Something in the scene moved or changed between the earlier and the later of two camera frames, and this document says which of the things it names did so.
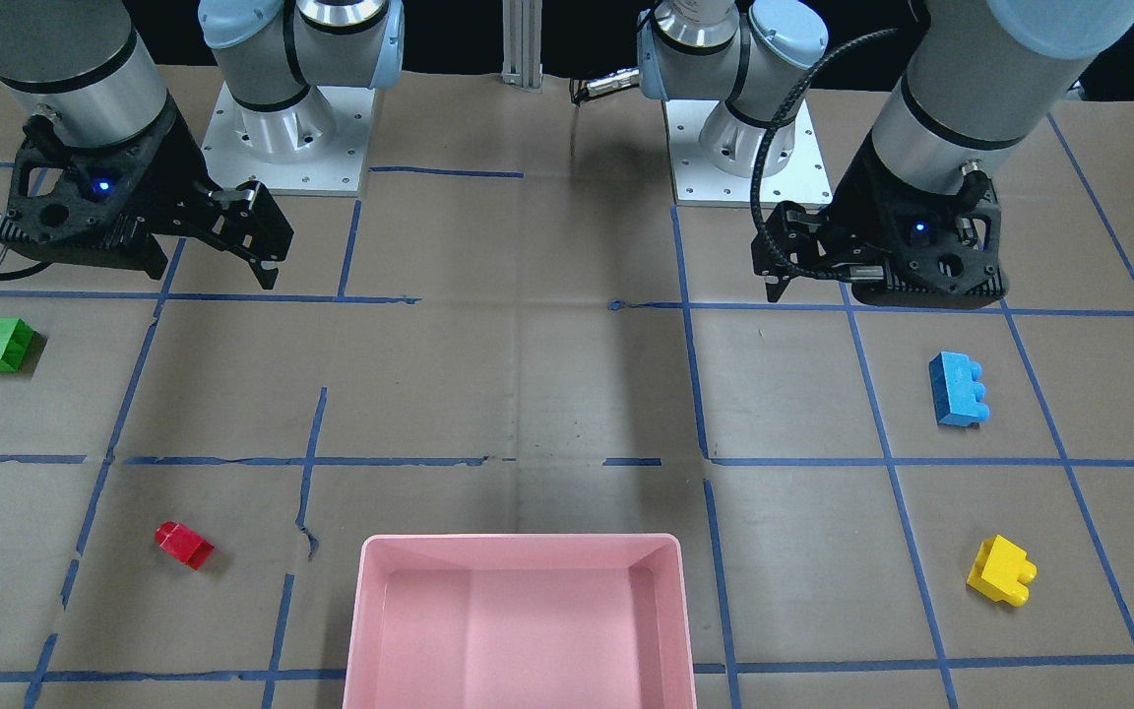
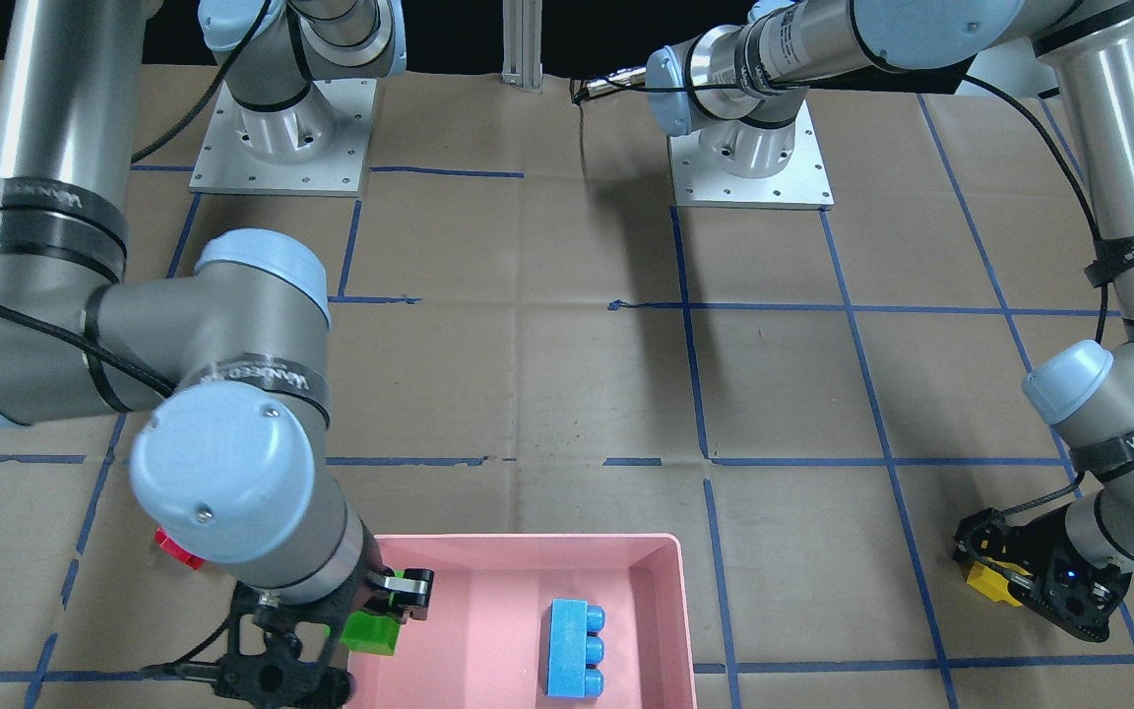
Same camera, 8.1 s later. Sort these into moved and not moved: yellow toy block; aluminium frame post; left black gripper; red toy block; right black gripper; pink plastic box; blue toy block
Moved: left black gripper; blue toy block; right black gripper
Not moved: red toy block; yellow toy block; pink plastic box; aluminium frame post
